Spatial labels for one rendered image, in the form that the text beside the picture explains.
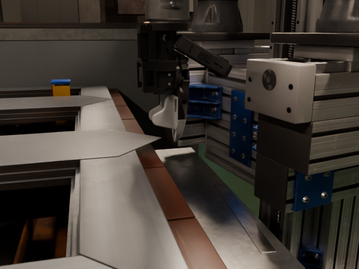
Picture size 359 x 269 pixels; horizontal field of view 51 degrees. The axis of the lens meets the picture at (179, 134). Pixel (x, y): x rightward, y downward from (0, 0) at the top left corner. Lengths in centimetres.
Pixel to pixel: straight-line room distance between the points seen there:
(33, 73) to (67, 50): 15
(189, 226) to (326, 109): 31
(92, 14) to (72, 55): 236
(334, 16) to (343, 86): 13
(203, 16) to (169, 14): 47
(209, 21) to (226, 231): 61
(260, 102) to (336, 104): 12
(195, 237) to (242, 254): 26
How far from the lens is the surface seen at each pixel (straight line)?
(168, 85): 65
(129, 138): 70
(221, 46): 108
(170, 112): 67
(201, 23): 109
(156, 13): 64
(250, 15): 531
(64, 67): 148
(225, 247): 68
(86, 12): 382
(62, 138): 73
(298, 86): 59
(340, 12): 71
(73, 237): 41
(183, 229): 44
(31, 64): 149
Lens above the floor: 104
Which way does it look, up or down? 15 degrees down
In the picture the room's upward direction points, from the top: straight up
